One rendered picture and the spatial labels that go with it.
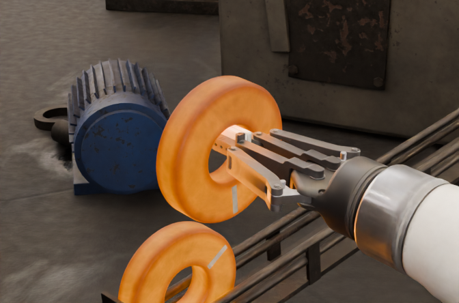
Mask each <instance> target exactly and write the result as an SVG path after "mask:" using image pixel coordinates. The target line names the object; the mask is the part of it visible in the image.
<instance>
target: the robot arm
mask: <svg viewBox="0 0 459 303"><path fill-rule="evenodd" d="M281 140H283V141H281ZM212 148H213V150H215V151H217V152H219V153H220V152H221V153H222V154H224V155H226V156H227V172H228V173H229V174H231V175H232V176H233V177H235V178H236V179H237V180H238V181H240V182H241V183H242V184H244V185H245V186H246V187H247V188H249V189H250V190H252V191H253V192H254V193H255V194H256V195H258V196H259V197H261V198H262V199H263V200H265V202H266V204H267V206H268V208H269V210H270V211H272V212H280V211H281V210H282V205H283V204H288V203H298V205H299V206H300V207H302V208H304V209H306V210H313V211H316V212H319V213H320V214H321V216H322V217H323V218H324V221H325V223H326V224H327V225H328V226H329V228H330V229H332V230H334V231H336V232H338V233H340V234H342V235H344V236H346V237H348V238H350V239H352V240H354V241H355V242H356V243H357V246H358V248H359V250H360V251H361V252H362V253H363V254H365V255H367V256H369V257H371V258H373V259H375V260H377V261H379V262H381V263H384V264H385V265H388V266H389V267H391V268H393V269H395V270H397V271H398V272H399V273H401V274H403V275H405V276H409V277H411V278H412V279H414V280H416V281H417V282H418V283H420V284H421V285H423V286H424V287H425V288H426V289H427V290H428V291H429V292H430V293H431V294H432V295H433V296H434V297H435V298H437V299H439V300H440V301H441V302H442V303H459V186H455V185H453V184H450V183H449V182H447V181H445V180H443V179H439V178H435V177H432V176H431V175H428V174H425V173H423V172H421V171H418V170H416V169H413V168H411V167H408V166H406V165H403V164H396V165H393V166H390V167H388V166H386V165H384V164H381V163H379V162H377V161H374V160H372V159H369V158H366V157H364V156H360V153H361V150H360V149H359V148H356V147H345V146H339V145H334V144H331V143H327V142H324V141H319V140H316V139H312V138H309V137H306V136H301V135H299V134H294V133H291V132H286V131H284V130H279V129H275V128H274V129H271V130H270V134H265V133H263V132H254V133H253V132H251V131H248V130H246V129H244V128H241V127H239V126H236V125H234V126H231V127H229V128H227V129H226V130H224V131H223V132H222V133H221V134H220V135H219V137H218V138H217V139H216V141H215V142H214V145H213V146H212Z"/></svg>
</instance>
